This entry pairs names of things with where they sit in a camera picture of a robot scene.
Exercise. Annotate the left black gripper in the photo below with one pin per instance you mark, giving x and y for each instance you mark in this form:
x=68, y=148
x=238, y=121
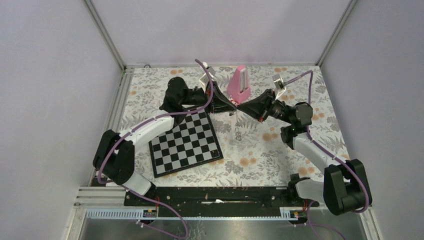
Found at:
x=219, y=103

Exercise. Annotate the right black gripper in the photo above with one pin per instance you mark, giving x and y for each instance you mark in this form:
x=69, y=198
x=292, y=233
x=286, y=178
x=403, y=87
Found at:
x=259, y=107

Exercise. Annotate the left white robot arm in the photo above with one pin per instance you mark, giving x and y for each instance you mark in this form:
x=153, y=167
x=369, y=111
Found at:
x=115, y=155

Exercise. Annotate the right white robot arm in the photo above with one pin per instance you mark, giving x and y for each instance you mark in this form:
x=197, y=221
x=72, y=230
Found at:
x=345, y=185

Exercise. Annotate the pink metronome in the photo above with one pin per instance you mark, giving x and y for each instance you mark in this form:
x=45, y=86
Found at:
x=239, y=88

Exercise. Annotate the floral table mat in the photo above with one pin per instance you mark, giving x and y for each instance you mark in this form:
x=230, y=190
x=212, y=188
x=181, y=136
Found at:
x=260, y=158

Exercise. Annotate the black white chessboard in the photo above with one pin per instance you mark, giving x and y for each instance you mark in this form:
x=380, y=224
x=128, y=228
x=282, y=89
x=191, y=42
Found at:
x=191, y=143

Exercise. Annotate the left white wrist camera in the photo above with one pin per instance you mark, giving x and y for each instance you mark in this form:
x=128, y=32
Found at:
x=204, y=79

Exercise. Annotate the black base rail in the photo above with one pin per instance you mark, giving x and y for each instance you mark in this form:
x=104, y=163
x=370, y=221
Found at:
x=221, y=202

